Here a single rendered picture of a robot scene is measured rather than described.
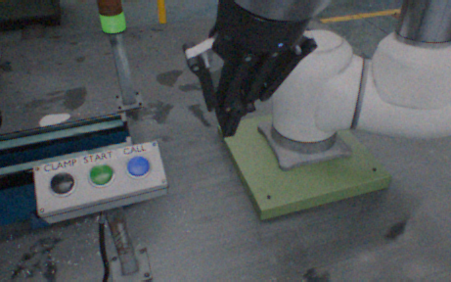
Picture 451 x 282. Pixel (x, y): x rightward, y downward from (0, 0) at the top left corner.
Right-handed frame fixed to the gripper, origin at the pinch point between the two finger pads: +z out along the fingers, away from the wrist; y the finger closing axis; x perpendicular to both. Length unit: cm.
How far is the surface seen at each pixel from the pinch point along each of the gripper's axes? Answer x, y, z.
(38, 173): -2.1, 24.7, 10.5
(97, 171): -0.2, 17.3, 9.7
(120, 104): -39, 12, 59
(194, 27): -82, -23, 80
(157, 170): 1.3, 9.4, 10.4
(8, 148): -21, 36, 37
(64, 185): 0.7, 21.7, 9.7
